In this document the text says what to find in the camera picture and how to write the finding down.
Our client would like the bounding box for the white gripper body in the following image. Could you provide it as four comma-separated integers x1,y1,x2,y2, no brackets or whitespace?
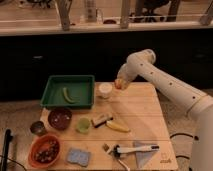
116,64,135,90

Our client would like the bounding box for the orange apple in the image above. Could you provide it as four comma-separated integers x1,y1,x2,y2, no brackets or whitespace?
114,79,123,89

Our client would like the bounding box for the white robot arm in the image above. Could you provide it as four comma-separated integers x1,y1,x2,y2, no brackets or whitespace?
115,49,213,171

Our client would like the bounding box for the white paper cup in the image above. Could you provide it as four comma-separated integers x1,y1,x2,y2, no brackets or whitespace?
98,83,112,99

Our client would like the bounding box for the small green cup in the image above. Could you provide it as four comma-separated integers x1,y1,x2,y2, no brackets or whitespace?
76,118,90,134

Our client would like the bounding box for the dark eraser block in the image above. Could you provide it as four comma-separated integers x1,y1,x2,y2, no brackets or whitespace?
91,114,113,128

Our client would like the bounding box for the yellow banana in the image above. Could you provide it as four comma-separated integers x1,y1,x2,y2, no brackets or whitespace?
106,121,130,133

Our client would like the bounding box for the green pepper in tray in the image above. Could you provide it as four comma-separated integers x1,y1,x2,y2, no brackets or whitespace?
62,87,75,104

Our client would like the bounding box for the green plastic tray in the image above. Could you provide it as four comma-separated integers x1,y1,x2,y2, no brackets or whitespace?
40,75,95,109

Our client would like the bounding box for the dark red bowl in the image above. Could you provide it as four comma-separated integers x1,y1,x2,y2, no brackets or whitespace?
48,108,72,131

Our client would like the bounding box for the grey cloth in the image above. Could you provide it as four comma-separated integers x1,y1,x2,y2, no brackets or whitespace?
133,141,159,169

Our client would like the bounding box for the blue sponge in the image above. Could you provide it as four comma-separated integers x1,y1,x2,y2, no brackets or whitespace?
67,148,91,167

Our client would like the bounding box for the metal can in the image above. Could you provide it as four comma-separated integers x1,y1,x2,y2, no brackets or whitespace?
30,121,47,136

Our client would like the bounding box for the orange bowl with food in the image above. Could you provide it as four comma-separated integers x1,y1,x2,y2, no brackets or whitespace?
28,134,60,169

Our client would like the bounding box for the black stand at left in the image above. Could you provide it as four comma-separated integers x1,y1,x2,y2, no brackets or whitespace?
0,129,13,171

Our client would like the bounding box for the white handled brush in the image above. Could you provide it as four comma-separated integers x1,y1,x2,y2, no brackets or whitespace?
112,145,160,158

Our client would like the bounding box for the black cable on floor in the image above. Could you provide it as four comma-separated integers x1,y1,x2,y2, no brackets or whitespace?
169,132,199,161

